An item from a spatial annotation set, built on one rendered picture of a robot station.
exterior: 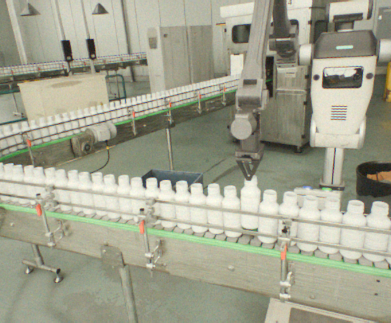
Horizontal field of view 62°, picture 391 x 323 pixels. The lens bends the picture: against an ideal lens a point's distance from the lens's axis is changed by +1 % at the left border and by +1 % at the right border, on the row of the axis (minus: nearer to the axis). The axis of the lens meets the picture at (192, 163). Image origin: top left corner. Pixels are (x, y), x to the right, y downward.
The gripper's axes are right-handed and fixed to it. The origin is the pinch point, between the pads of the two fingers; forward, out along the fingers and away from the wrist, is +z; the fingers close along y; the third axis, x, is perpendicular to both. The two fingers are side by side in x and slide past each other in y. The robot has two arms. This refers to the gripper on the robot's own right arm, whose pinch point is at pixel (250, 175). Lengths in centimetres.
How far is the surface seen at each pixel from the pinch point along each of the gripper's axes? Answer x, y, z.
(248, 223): 0.4, 4.0, 14.4
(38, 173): -86, 3, 6
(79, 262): -156, -74, 120
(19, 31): -852, -685, -109
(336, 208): 24.5, 2.4, 6.2
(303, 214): 16.1, 4.0, 8.8
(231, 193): -5.2, 3.3, 5.1
